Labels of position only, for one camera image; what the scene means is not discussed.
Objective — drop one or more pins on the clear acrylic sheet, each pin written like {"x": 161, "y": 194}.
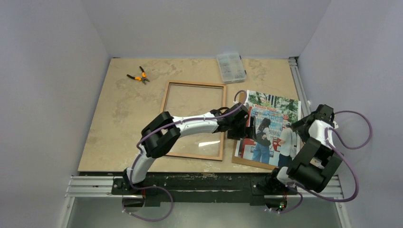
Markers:
{"x": 195, "y": 100}

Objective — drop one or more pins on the orange black pliers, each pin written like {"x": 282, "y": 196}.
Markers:
{"x": 142, "y": 78}

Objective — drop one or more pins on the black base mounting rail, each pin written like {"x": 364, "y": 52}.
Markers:
{"x": 256, "y": 189}

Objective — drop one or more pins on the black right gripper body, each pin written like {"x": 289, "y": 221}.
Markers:
{"x": 300, "y": 125}

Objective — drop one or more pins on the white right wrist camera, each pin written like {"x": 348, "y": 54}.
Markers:
{"x": 334, "y": 121}

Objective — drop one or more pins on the blue wooden picture frame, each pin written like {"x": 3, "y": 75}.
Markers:
{"x": 165, "y": 97}

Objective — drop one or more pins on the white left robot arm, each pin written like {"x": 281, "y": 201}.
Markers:
{"x": 161, "y": 134}

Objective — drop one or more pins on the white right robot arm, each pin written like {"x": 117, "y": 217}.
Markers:
{"x": 316, "y": 162}

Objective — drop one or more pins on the clear plastic screw box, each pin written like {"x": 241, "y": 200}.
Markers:
{"x": 231, "y": 68}

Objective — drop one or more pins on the colour photo print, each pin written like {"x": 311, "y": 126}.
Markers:
{"x": 287, "y": 111}

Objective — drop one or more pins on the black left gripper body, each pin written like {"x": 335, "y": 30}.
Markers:
{"x": 238, "y": 130}

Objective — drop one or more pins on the brown cardboard backing board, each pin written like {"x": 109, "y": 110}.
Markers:
{"x": 257, "y": 152}

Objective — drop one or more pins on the aluminium right side rail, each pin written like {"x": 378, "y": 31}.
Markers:
{"x": 306, "y": 110}

